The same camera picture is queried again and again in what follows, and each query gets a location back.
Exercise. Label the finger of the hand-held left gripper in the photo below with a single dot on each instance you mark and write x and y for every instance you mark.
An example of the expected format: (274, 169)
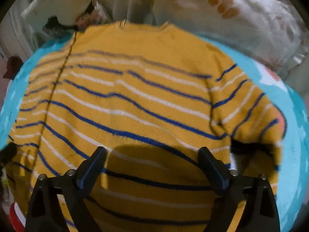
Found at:
(7, 151)

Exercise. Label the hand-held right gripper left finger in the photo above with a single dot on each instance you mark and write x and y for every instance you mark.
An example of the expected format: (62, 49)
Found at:
(93, 164)

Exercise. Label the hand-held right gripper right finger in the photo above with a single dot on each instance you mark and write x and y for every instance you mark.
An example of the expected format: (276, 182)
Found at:
(213, 171)

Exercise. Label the yellow striped knit sweater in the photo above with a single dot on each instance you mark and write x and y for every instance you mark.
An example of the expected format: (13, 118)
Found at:
(144, 101)

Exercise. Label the blue printed blanket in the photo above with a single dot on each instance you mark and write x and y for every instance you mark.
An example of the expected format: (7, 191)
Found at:
(291, 174)

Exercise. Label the floral patterned cloth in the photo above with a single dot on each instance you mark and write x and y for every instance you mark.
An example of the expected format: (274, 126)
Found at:
(93, 17)

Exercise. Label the white floral duvet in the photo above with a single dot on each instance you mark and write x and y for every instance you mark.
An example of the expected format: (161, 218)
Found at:
(253, 24)

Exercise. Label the white pillow with black print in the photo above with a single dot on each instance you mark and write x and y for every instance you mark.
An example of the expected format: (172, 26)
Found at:
(66, 2)

